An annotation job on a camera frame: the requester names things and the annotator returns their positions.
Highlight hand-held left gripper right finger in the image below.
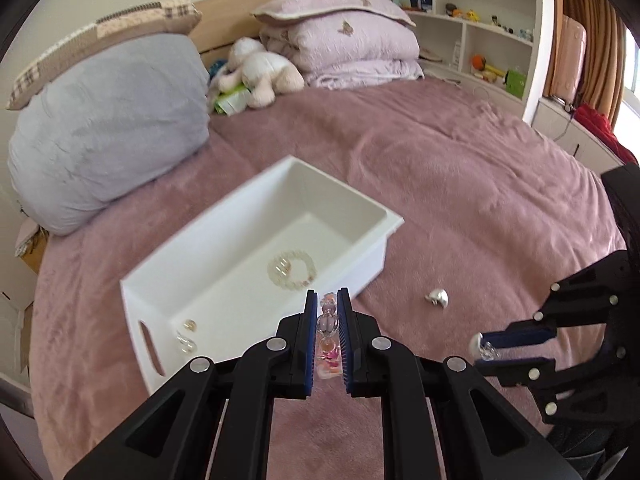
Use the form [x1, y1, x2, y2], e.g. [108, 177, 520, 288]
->
[336, 287, 596, 480]

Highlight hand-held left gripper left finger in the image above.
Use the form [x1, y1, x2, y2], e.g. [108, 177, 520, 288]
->
[62, 288, 321, 480]

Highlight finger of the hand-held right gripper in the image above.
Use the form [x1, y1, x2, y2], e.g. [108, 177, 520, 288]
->
[475, 340, 621, 426]
[482, 252, 626, 350]

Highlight white bead bracelet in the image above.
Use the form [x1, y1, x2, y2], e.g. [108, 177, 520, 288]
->
[267, 250, 318, 292]

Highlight white plastic box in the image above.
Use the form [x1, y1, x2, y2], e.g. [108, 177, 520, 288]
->
[119, 155, 405, 395]

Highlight red cloth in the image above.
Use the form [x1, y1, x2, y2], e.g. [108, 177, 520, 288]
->
[572, 104, 638, 166]

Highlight person's dark clothing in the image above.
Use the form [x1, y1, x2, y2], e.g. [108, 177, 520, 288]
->
[545, 420, 640, 480]

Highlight white low cabinet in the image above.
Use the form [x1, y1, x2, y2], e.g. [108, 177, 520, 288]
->
[531, 97, 626, 173]

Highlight window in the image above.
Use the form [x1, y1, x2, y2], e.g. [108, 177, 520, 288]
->
[617, 20, 640, 161]

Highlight pink bedspread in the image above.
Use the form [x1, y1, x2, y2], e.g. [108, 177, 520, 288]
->
[30, 75, 626, 480]

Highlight pink suitcase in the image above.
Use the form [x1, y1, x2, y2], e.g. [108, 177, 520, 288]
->
[552, 14, 588, 106]

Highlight green box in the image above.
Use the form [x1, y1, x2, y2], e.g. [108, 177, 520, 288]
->
[505, 69, 527, 98]

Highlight brown curtain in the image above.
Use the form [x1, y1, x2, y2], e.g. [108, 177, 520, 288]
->
[542, 0, 633, 128]

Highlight white bookshelf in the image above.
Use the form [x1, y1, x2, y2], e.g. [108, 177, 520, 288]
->
[361, 0, 551, 123]

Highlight green tissue packet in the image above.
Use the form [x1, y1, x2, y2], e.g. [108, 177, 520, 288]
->
[214, 82, 251, 116]

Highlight yellow toy figurines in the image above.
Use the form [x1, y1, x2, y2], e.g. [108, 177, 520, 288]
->
[445, 4, 481, 23]

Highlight white plush dog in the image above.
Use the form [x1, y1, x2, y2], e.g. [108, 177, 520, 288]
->
[210, 37, 306, 109]

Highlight large grey pillow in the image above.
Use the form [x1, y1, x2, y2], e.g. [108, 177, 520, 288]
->
[7, 34, 211, 237]

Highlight folded pink quilt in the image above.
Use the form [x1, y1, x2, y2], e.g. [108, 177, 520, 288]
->
[259, 10, 426, 90]

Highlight pink butterfly pillow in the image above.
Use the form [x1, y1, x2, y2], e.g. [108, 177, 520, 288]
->
[250, 0, 417, 28]

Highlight patchwork pillow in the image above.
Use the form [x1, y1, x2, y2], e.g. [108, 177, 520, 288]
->
[6, 0, 203, 111]

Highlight black cable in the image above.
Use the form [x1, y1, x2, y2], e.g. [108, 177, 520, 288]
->
[552, 105, 576, 141]

